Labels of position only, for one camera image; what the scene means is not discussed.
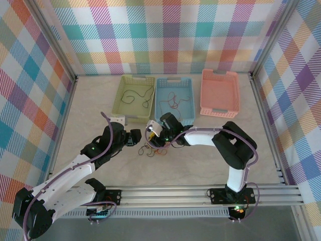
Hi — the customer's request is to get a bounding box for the aluminium extrusion frame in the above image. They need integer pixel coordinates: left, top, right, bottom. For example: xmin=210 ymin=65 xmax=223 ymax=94
xmin=24 ymin=0 xmax=314 ymax=241

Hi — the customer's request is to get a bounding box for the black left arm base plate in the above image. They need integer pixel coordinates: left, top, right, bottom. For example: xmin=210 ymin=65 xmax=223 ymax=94
xmin=105 ymin=190 xmax=123 ymax=206

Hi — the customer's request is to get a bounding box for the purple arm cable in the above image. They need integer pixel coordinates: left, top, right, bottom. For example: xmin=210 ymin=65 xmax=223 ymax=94
xmin=22 ymin=111 xmax=117 ymax=240
xmin=145 ymin=127 xmax=261 ymax=223

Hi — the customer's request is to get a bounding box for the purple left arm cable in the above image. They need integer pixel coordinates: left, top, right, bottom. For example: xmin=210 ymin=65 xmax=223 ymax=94
xmin=22 ymin=111 xmax=117 ymax=240

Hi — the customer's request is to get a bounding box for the black thin cable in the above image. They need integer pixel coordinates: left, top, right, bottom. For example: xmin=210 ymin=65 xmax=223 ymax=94
xmin=137 ymin=143 xmax=156 ymax=158
xmin=121 ymin=85 xmax=155 ymax=108

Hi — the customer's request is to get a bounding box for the pink perforated plastic basket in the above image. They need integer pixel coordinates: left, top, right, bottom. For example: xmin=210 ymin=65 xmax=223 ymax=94
xmin=200 ymin=69 xmax=241 ymax=119

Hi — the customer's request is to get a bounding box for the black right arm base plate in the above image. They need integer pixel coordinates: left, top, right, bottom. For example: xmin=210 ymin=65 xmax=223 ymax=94
xmin=209 ymin=187 xmax=257 ymax=205

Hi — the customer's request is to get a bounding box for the green perforated plastic basket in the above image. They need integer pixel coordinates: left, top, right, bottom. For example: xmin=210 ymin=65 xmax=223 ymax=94
xmin=112 ymin=75 xmax=156 ymax=124

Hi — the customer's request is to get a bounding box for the small circuit board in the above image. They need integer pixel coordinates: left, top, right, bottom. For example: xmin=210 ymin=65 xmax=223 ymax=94
xmin=86 ymin=205 xmax=112 ymax=219
xmin=230 ymin=205 xmax=246 ymax=215

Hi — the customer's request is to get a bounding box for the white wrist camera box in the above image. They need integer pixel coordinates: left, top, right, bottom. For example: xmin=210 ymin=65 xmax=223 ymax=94
xmin=110 ymin=116 xmax=126 ymax=126
xmin=146 ymin=119 xmax=163 ymax=138

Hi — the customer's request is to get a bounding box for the blue perforated plastic basket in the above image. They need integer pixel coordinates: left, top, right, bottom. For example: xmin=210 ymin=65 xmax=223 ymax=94
xmin=153 ymin=77 xmax=196 ymax=126

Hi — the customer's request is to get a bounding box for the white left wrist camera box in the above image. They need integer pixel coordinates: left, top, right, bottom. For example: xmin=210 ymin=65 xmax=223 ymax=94
xmin=110 ymin=116 xmax=126 ymax=126

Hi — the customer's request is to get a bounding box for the grey slotted cable duct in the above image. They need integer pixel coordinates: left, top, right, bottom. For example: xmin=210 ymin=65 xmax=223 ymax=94
xmin=40 ymin=209 xmax=231 ymax=218

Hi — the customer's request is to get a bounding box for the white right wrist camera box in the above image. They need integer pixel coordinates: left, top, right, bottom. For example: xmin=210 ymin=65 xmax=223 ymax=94
xmin=146 ymin=119 xmax=163 ymax=138

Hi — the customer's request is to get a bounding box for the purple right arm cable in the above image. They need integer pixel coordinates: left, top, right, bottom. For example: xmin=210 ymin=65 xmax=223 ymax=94
xmin=145 ymin=127 xmax=261 ymax=223

